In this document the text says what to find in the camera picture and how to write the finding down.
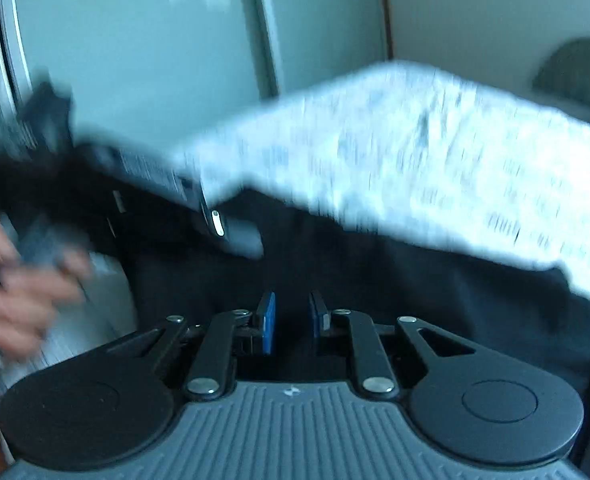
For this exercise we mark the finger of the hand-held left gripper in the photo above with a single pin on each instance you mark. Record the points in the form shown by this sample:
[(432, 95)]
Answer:
[(245, 241)]

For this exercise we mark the black pants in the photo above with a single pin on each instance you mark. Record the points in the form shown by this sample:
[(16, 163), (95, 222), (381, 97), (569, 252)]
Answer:
[(425, 300)]

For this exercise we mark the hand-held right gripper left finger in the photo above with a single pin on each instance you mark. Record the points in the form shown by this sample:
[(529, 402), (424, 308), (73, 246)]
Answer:
[(267, 322)]

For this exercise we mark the person's left hand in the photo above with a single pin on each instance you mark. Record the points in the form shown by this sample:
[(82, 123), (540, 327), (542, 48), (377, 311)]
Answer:
[(15, 300)]

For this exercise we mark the white printed blanket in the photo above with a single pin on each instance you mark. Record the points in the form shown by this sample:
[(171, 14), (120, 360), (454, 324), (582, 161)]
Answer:
[(425, 160)]

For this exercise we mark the grey-green scalloped headboard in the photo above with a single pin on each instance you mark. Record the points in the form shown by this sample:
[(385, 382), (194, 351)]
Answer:
[(582, 75)]

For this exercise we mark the pale green sliding wardrobe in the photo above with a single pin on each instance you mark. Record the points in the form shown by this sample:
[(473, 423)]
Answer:
[(150, 50)]

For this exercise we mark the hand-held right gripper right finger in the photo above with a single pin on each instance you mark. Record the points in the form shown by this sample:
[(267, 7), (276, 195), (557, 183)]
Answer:
[(318, 317)]

